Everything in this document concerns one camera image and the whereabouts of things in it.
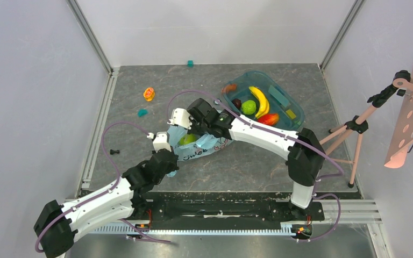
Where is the teal rectangular block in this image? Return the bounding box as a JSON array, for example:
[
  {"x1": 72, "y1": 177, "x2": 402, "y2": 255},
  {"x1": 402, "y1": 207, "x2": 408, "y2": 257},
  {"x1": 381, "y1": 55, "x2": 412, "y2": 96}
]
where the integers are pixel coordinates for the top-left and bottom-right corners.
[{"x1": 268, "y1": 85, "x2": 290, "y2": 108}]

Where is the small teal piece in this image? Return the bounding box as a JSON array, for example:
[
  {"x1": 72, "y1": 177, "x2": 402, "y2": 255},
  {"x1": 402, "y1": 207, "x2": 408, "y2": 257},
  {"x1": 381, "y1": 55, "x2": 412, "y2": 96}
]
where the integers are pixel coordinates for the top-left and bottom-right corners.
[{"x1": 137, "y1": 109, "x2": 148, "y2": 117}]

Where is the pink music stand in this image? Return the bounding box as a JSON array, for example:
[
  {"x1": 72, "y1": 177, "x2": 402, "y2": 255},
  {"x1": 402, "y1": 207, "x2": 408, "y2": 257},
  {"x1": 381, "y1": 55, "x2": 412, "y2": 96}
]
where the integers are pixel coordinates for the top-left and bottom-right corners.
[{"x1": 321, "y1": 67, "x2": 413, "y2": 188}]

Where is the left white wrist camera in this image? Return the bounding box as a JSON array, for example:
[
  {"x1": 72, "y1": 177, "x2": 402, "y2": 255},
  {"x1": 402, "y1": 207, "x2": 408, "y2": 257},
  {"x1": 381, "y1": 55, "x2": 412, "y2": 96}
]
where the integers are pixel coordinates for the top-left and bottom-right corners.
[{"x1": 147, "y1": 132, "x2": 172, "y2": 152}]

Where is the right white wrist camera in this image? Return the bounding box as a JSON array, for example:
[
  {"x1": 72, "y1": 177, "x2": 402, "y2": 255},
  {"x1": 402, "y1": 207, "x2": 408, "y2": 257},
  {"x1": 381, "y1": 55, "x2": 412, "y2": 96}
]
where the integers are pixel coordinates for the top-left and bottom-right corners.
[{"x1": 168, "y1": 108, "x2": 192, "y2": 130}]

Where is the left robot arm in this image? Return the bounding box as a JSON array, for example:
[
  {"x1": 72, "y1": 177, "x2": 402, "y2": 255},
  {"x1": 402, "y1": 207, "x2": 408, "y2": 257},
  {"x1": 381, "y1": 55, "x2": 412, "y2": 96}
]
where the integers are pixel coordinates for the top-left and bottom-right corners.
[{"x1": 33, "y1": 149, "x2": 179, "y2": 257}]

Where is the teal plastic bin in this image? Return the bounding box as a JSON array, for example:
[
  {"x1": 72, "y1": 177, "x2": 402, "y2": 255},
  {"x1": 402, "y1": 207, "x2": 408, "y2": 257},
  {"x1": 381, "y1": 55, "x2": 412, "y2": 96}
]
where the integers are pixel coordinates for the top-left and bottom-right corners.
[{"x1": 222, "y1": 71, "x2": 305, "y2": 131}]

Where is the yellow fake banana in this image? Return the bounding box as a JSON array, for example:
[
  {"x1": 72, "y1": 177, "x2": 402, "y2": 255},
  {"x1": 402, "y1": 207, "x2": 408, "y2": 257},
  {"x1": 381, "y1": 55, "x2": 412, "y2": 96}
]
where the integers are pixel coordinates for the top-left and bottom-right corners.
[{"x1": 248, "y1": 86, "x2": 270, "y2": 119}]

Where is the light blue plastic bag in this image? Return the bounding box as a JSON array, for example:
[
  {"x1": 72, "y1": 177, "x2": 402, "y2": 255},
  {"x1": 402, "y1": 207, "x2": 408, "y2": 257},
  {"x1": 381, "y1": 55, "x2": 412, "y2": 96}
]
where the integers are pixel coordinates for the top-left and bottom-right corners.
[{"x1": 167, "y1": 125, "x2": 232, "y2": 162}]

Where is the yellow orange toy block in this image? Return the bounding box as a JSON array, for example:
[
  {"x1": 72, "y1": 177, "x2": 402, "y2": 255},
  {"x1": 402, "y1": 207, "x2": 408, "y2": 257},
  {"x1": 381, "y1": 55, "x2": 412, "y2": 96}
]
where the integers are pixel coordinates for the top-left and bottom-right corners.
[{"x1": 143, "y1": 87, "x2": 155, "y2": 102}]

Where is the dark brown fake fruit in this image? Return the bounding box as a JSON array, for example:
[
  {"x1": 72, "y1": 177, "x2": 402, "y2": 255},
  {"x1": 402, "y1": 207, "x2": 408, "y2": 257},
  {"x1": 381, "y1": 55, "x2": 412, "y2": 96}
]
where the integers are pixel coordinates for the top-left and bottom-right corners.
[{"x1": 231, "y1": 98, "x2": 242, "y2": 110}]

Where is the yellow small block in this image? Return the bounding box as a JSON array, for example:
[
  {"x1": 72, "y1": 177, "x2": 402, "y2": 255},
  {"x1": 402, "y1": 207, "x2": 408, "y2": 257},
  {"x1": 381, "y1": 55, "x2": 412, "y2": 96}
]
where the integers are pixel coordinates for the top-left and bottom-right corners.
[{"x1": 286, "y1": 109, "x2": 297, "y2": 120}]

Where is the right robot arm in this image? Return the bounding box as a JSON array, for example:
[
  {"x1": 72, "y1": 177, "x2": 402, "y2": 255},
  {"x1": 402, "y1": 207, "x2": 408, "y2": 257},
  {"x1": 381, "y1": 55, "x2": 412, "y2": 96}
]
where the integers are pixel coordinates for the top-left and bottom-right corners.
[{"x1": 172, "y1": 98, "x2": 325, "y2": 219}]

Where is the orange curved toy piece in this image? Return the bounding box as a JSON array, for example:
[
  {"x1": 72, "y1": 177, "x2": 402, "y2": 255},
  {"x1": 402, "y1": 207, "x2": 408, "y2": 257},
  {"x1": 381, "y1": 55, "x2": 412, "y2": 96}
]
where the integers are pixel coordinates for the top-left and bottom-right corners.
[{"x1": 222, "y1": 83, "x2": 237, "y2": 94}]

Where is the green fake fruit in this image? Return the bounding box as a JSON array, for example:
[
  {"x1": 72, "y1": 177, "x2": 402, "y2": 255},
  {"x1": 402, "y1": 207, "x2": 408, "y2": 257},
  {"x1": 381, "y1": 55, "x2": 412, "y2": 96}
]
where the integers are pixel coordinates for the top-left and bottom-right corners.
[{"x1": 240, "y1": 100, "x2": 257, "y2": 115}]

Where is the green fake apple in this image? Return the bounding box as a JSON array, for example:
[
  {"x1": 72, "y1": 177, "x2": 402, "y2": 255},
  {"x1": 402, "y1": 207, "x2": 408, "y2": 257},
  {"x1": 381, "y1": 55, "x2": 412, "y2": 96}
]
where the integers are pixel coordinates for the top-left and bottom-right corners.
[{"x1": 178, "y1": 134, "x2": 198, "y2": 146}]

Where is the white cable tray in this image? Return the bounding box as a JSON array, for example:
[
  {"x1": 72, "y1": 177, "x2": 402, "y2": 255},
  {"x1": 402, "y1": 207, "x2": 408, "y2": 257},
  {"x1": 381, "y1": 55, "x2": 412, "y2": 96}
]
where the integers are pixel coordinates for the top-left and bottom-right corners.
[{"x1": 92, "y1": 222, "x2": 311, "y2": 237}]

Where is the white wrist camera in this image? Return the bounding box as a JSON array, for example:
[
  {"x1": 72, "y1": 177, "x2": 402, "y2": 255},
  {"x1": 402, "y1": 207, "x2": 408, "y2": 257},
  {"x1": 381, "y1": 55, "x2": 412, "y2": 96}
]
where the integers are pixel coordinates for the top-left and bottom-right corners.
[
  {"x1": 147, "y1": 132, "x2": 172, "y2": 152},
  {"x1": 168, "y1": 108, "x2": 192, "y2": 130}
]

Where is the black screw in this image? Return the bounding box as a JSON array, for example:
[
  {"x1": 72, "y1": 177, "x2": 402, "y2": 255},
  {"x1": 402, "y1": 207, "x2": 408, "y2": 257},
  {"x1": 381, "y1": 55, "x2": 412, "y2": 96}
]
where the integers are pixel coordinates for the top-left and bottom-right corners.
[{"x1": 109, "y1": 149, "x2": 120, "y2": 155}]

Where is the red fake mango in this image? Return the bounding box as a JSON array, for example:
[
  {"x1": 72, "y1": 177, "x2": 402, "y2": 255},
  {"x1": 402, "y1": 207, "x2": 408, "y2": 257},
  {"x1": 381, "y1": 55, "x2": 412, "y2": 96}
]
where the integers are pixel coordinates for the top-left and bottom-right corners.
[{"x1": 258, "y1": 113, "x2": 280, "y2": 126}]

